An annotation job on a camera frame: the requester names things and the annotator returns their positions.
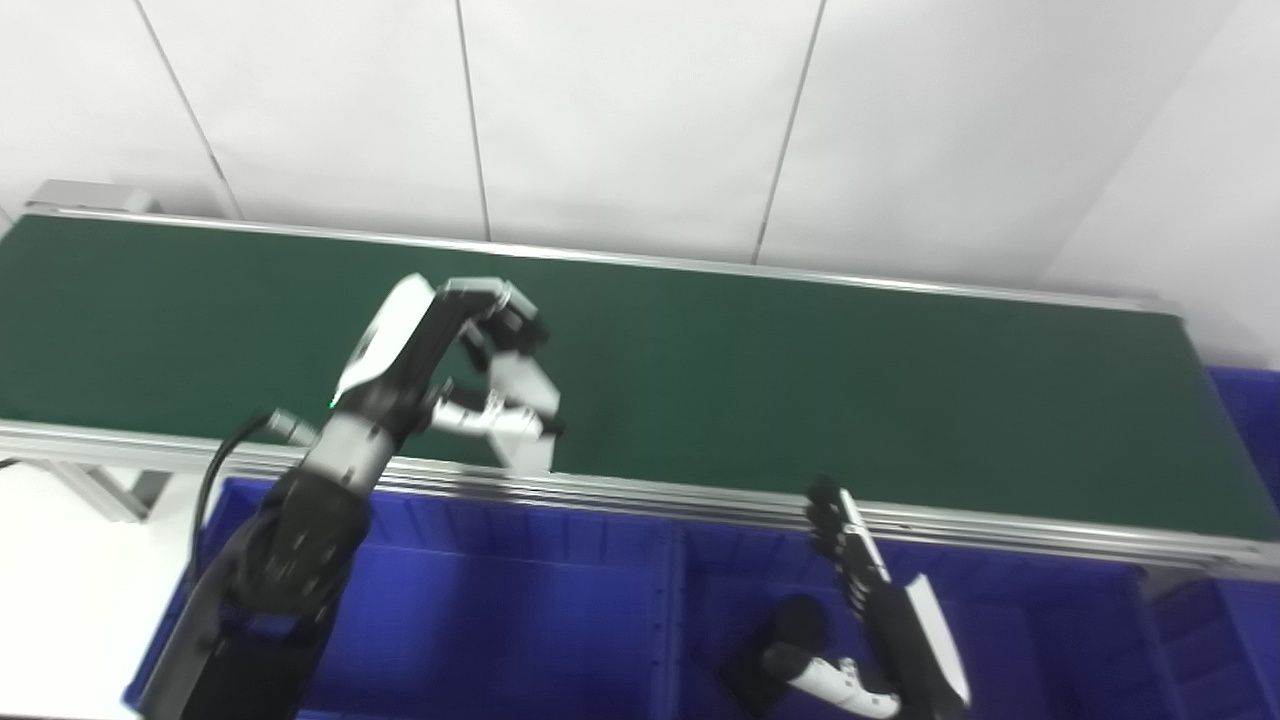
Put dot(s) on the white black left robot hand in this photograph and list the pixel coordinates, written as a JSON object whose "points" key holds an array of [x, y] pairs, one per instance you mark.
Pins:
{"points": [[400, 350]]}

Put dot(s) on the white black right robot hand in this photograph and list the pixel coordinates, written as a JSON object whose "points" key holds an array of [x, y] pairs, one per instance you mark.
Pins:
{"points": [[905, 640]]}

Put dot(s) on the blue plastic bin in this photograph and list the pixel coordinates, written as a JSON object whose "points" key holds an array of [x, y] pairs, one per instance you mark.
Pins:
{"points": [[500, 620], [1240, 640], [1040, 640]]}

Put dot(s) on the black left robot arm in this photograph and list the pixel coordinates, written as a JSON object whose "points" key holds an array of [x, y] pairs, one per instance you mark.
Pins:
{"points": [[280, 570]]}

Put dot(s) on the white square part with hole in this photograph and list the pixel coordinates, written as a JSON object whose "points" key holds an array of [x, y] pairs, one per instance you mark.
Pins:
{"points": [[525, 385]]}

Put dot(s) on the aluminium conveyor leg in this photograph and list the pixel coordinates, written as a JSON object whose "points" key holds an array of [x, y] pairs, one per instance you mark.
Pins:
{"points": [[110, 490]]}

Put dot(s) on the green conveyor belt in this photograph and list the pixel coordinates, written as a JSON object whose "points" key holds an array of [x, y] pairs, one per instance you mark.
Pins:
{"points": [[650, 497], [800, 380]]}

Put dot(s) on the grey conveyor end housing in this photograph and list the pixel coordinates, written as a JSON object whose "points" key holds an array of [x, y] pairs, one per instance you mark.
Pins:
{"points": [[90, 197]]}

